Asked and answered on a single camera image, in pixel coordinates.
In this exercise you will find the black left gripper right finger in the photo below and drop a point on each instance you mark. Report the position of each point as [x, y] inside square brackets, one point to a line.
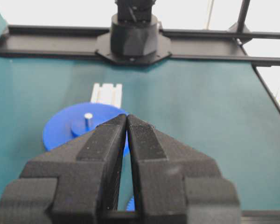
[174, 183]

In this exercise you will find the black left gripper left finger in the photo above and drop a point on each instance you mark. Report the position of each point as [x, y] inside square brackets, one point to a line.
[70, 184]

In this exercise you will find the blue gear with hub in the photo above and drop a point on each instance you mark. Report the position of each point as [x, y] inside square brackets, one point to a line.
[130, 205]

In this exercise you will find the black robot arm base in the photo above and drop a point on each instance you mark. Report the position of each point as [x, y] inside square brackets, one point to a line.
[134, 38]

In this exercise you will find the large blue gear on shaft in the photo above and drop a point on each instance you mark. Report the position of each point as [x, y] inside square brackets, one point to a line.
[69, 123]

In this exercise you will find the black aluminium frame rail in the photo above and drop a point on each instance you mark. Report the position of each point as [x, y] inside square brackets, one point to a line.
[32, 58]

